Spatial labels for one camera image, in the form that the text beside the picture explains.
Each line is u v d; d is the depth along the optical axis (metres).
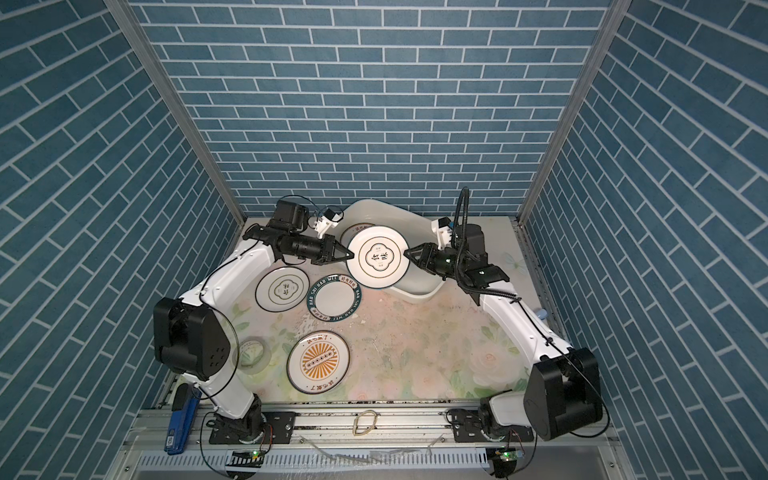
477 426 0.74
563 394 0.42
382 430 0.75
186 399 0.75
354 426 0.74
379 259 0.80
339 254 0.78
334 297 0.97
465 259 0.62
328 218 0.77
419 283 1.02
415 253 0.77
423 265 0.69
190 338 0.46
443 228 0.74
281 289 1.00
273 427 0.73
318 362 0.84
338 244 0.77
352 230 1.15
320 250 0.73
